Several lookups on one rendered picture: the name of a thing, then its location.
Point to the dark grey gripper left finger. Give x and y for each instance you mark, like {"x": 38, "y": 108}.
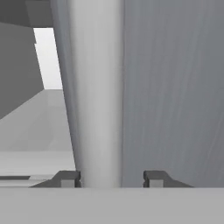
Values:
{"x": 67, "y": 176}

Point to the grey fridge door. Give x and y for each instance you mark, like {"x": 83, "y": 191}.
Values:
{"x": 172, "y": 93}

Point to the dark grey cabinet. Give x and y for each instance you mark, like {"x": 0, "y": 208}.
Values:
{"x": 17, "y": 64}

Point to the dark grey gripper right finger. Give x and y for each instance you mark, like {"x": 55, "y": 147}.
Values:
{"x": 155, "y": 176}

